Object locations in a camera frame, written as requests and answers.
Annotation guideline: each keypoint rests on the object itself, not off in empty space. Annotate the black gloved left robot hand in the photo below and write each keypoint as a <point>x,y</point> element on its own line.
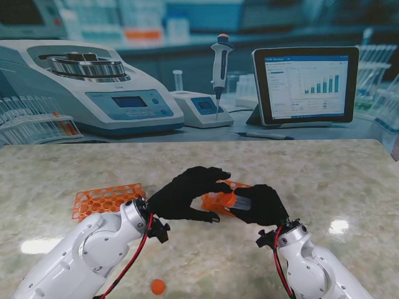
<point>177,199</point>

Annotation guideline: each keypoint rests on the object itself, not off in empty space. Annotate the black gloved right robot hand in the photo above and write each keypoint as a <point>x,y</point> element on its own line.
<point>265,207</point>

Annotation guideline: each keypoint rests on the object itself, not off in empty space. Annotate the clear plastic test tube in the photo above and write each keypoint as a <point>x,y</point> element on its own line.
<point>242,203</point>

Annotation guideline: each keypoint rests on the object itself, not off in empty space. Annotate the orange tube cap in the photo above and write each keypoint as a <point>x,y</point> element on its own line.
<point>158,286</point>
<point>230,200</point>

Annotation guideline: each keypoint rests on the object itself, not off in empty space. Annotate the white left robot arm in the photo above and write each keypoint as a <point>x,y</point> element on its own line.
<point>90,249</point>

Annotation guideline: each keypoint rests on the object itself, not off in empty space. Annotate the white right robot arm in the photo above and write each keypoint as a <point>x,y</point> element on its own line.
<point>318,268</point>

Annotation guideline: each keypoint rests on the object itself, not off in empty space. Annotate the empty orange test tube rack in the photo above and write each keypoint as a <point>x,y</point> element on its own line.
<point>93,202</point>

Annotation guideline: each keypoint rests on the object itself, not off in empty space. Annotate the printed laboratory backdrop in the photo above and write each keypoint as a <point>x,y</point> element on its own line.
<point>187,62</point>

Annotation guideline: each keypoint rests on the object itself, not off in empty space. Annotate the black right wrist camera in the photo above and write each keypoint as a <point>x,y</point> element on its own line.
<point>265,240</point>

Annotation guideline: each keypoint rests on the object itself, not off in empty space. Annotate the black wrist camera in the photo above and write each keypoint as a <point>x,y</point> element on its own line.
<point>265,240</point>
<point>159,232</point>

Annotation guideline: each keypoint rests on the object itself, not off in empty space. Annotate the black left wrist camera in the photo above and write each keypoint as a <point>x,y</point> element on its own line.
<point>159,232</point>

